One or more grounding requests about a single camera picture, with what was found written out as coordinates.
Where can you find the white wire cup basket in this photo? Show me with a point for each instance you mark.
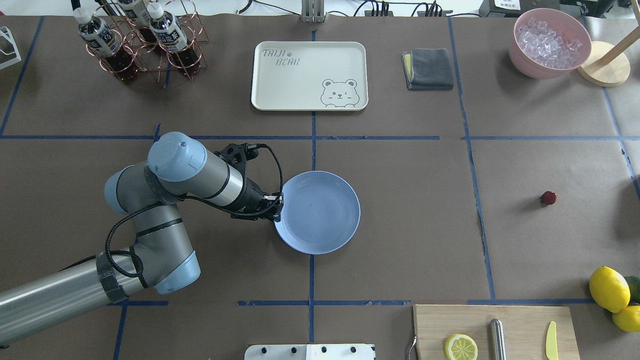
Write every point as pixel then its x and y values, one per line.
pixel 9 52

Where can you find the half lemon slice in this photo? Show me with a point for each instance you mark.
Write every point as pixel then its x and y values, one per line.
pixel 460 346

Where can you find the aluminium frame post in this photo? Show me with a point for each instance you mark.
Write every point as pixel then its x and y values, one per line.
pixel 313 11

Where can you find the red strawberry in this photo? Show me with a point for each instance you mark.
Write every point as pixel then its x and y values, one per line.
pixel 548 198

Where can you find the yellow plastic knife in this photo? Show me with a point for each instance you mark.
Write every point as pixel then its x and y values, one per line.
pixel 551 342

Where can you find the tea bottle front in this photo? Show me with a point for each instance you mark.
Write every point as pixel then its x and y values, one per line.
pixel 105 44

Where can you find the yellow lemon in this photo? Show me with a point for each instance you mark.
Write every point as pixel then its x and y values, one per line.
pixel 609 289
pixel 628 319

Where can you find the wooden stand with base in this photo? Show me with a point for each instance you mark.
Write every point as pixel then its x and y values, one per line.
pixel 607 65

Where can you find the copper wire bottle rack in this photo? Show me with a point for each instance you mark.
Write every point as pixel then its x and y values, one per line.
pixel 152 58

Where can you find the tea bottle middle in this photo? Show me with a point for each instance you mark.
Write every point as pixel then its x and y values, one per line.
pixel 169 32

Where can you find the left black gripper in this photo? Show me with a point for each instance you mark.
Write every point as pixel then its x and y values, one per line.
pixel 251 196

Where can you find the blue round plate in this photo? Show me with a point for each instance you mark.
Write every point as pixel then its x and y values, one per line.
pixel 321 213

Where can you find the green lime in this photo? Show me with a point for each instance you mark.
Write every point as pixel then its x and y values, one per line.
pixel 633 283

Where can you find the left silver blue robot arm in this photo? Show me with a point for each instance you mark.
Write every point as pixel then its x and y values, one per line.
pixel 149 246

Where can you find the grey folded cloth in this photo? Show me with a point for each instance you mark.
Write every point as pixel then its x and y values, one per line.
pixel 428 69

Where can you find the tea bottle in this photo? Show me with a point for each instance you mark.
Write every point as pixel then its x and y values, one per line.
pixel 105 44
pixel 136 12
pixel 169 32

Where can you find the tea bottle back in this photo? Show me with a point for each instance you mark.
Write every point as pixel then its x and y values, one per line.
pixel 136 12

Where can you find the cream bear tray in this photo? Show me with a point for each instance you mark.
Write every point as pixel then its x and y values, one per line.
pixel 314 76

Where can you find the pink bowl with ice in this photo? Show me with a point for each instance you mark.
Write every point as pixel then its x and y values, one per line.
pixel 548 43

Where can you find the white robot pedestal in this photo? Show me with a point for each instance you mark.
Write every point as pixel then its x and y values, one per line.
pixel 331 351

